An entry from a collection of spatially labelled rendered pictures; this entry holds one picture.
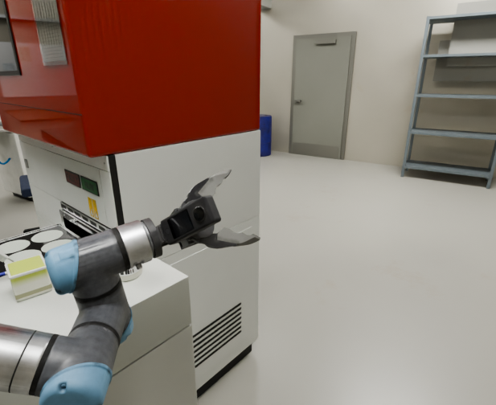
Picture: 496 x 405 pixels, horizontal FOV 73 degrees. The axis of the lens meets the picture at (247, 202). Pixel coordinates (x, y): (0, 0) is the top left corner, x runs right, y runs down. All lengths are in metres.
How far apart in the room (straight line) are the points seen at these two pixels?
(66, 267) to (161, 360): 0.46
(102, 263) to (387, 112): 5.99
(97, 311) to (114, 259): 0.08
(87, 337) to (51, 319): 0.29
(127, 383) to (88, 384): 0.42
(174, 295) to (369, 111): 5.79
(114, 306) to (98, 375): 0.13
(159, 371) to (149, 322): 0.16
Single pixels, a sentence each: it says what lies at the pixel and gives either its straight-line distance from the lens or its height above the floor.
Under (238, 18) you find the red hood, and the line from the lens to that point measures 1.39.
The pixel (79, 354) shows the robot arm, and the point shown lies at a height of 1.09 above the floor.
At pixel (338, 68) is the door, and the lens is 6.48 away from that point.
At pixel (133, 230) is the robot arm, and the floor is 1.20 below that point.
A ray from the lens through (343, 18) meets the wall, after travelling 6.59.
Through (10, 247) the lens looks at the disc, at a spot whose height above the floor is 0.90.
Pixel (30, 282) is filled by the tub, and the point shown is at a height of 1.00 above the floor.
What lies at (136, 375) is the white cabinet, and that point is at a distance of 0.92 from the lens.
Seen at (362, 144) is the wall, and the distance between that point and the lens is 6.47.
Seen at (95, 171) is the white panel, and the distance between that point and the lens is 1.15.
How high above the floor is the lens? 1.43
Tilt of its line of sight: 20 degrees down
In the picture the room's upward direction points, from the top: straight up
